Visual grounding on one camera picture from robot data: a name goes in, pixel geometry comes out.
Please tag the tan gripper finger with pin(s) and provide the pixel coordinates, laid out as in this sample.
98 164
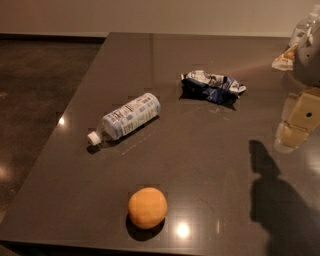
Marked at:
285 62
300 117

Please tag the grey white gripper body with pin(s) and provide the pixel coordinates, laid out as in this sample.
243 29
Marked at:
308 65

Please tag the blue label plastic water bottle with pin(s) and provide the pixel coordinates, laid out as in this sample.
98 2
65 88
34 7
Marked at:
126 119

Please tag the clear bottle in background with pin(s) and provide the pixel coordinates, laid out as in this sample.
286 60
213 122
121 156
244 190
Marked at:
304 25

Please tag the crumpled blue white chip bag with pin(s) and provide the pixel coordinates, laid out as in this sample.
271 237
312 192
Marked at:
214 88

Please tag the orange fruit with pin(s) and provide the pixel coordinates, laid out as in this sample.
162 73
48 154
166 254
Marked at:
147 208

